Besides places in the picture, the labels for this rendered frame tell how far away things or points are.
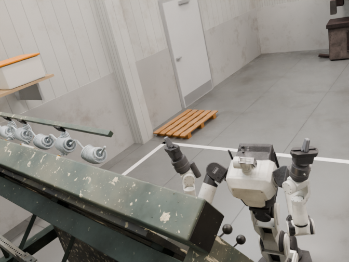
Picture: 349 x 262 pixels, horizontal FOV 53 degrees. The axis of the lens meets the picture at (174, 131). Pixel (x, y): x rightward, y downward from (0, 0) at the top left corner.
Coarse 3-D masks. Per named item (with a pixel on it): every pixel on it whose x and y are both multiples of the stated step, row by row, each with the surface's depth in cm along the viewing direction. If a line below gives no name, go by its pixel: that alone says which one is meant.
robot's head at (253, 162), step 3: (240, 159) 190; (249, 159) 188; (252, 159) 186; (255, 159) 188; (240, 162) 189; (243, 162) 188; (246, 162) 187; (249, 162) 186; (252, 162) 185; (255, 162) 188; (252, 165) 187; (255, 165) 188; (252, 168) 189
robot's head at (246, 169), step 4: (236, 156) 194; (236, 160) 192; (240, 160) 190; (244, 160) 190; (248, 160) 189; (236, 164) 191; (240, 164) 190; (244, 164) 190; (248, 164) 189; (240, 168) 192; (244, 168) 193; (248, 168) 194; (244, 172) 195; (248, 172) 194
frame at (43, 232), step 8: (40, 232) 286; (48, 232) 284; (56, 232) 287; (64, 232) 273; (32, 240) 279; (40, 240) 280; (48, 240) 285; (64, 240) 281; (24, 248) 271; (32, 248) 275; (40, 248) 280; (64, 248) 290; (72, 248) 277; (80, 248) 265; (88, 248) 254; (72, 256) 286; (80, 256) 272; (88, 256) 261; (96, 256) 250; (104, 256) 240
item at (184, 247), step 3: (159, 234) 111; (162, 237) 110; (165, 237) 109; (168, 240) 109; (171, 240) 110; (174, 240) 111; (174, 243) 111; (177, 243) 112; (180, 243) 113; (180, 246) 113; (183, 246) 114; (186, 246) 116; (189, 246) 117; (183, 249) 115; (186, 249) 116
